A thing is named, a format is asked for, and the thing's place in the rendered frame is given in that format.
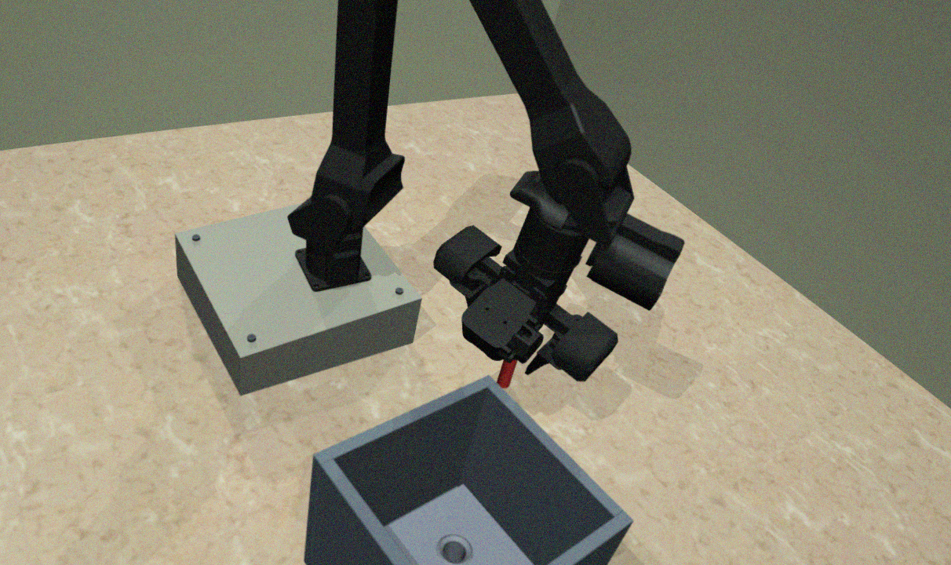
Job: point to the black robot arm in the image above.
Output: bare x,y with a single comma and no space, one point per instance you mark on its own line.
581,191

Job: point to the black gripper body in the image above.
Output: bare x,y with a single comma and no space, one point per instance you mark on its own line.
580,344

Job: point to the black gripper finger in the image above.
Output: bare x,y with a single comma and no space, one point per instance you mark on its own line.
470,296
543,357

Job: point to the red peg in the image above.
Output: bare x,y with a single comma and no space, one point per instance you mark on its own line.
505,375

